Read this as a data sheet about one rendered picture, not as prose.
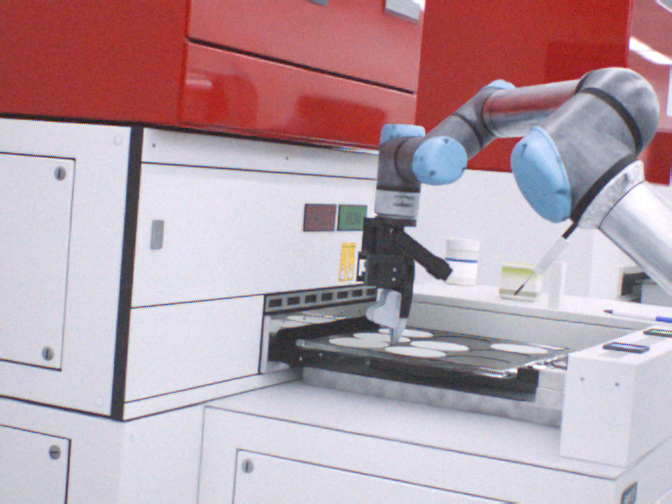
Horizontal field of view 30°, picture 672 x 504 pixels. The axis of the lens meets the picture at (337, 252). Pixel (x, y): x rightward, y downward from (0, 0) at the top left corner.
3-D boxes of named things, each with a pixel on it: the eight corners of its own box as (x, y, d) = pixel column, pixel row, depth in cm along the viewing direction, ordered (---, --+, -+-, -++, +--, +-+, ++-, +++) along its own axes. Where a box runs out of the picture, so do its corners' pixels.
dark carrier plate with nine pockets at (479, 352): (303, 344, 208) (303, 340, 208) (387, 328, 239) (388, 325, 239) (502, 374, 193) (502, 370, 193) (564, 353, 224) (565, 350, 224)
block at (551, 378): (537, 387, 193) (539, 367, 192) (544, 384, 196) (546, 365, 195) (589, 395, 189) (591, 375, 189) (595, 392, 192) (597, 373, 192)
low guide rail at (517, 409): (301, 384, 213) (303, 366, 213) (307, 382, 215) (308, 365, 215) (593, 432, 192) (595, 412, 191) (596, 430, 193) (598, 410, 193)
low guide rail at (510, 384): (368, 367, 238) (370, 351, 237) (373, 366, 239) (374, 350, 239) (634, 409, 216) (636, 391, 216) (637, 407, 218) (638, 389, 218)
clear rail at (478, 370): (292, 347, 207) (293, 338, 207) (296, 346, 209) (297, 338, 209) (508, 380, 191) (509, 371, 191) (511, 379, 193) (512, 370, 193)
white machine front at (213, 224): (110, 418, 173) (131, 125, 171) (361, 360, 247) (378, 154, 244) (128, 421, 172) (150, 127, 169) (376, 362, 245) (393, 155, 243)
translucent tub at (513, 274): (497, 298, 242) (500, 263, 242) (503, 295, 249) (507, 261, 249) (536, 302, 240) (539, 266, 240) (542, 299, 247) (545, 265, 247)
